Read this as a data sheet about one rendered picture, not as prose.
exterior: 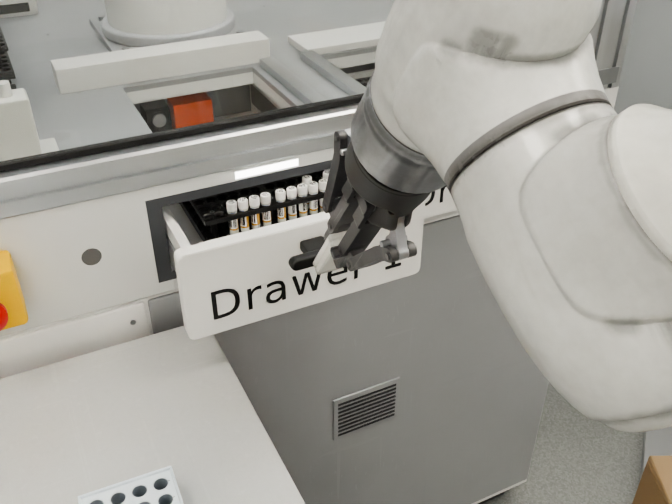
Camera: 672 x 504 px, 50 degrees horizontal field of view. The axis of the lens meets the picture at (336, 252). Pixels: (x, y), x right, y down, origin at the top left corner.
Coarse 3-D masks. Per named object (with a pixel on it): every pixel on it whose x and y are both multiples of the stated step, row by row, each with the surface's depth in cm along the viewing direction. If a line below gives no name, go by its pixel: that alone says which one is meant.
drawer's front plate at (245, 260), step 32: (288, 224) 77; (320, 224) 78; (416, 224) 84; (192, 256) 73; (224, 256) 74; (256, 256) 76; (288, 256) 78; (416, 256) 87; (192, 288) 75; (224, 288) 76; (288, 288) 80; (320, 288) 83; (352, 288) 85; (192, 320) 77; (224, 320) 79; (256, 320) 81
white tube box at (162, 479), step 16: (128, 480) 65; (144, 480) 66; (160, 480) 66; (80, 496) 64; (96, 496) 64; (112, 496) 64; (128, 496) 64; (144, 496) 64; (160, 496) 64; (176, 496) 64
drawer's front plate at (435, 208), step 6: (438, 192) 98; (444, 192) 98; (426, 198) 97; (438, 198) 98; (444, 198) 99; (450, 198) 99; (432, 204) 98; (438, 204) 99; (444, 204) 99; (450, 204) 100; (426, 210) 98; (432, 210) 99; (438, 210) 99; (444, 210) 100; (450, 210) 100; (426, 216) 99; (432, 216) 99
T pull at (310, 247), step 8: (304, 240) 78; (312, 240) 78; (320, 240) 78; (304, 248) 77; (312, 248) 76; (320, 248) 76; (296, 256) 75; (304, 256) 75; (312, 256) 75; (296, 264) 74; (304, 264) 75; (312, 264) 75
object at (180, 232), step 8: (168, 208) 87; (176, 208) 98; (168, 216) 85; (176, 216) 96; (184, 216) 96; (168, 224) 84; (176, 224) 84; (184, 224) 95; (168, 232) 84; (176, 232) 82; (184, 232) 93; (192, 232) 93; (168, 240) 84; (176, 240) 81; (184, 240) 81; (192, 240) 91; (200, 240) 91; (168, 248) 86; (176, 248) 82
